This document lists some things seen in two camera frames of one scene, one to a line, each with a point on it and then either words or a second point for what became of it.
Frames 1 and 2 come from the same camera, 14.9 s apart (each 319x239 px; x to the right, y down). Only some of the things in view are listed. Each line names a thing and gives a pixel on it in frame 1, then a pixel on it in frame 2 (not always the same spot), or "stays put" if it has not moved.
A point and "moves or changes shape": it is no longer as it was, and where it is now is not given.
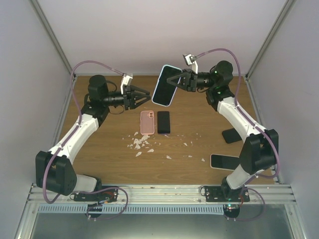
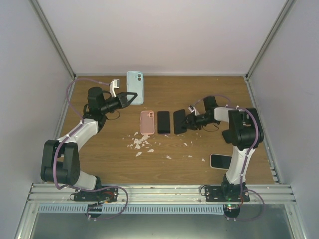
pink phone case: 147,122 stays put
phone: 165,90 moves or changes shape
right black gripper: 188,82 -> 191,123
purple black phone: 163,122 stays put
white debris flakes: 139,141 stays put
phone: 224,162 stays put
